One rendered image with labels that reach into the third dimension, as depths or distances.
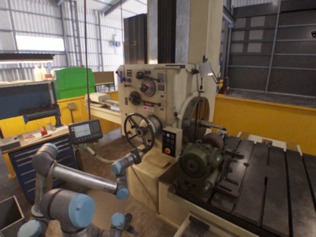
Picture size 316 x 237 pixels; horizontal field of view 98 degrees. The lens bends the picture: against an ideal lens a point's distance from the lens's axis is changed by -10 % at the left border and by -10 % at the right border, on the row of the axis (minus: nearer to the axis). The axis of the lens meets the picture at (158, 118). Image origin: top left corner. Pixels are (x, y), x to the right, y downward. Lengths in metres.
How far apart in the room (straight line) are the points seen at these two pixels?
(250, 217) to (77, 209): 0.97
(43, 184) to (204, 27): 2.07
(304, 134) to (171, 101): 2.93
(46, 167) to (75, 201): 0.47
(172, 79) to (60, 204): 1.11
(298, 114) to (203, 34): 2.44
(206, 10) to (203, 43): 0.33
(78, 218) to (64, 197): 0.10
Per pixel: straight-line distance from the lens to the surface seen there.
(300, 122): 3.71
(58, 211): 0.74
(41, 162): 1.14
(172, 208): 2.07
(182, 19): 2.12
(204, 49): 1.93
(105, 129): 4.40
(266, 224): 1.22
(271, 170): 1.71
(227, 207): 1.21
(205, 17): 2.00
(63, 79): 5.09
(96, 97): 2.79
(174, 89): 1.35
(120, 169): 1.23
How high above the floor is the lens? 1.86
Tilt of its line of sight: 19 degrees down
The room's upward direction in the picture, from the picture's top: straight up
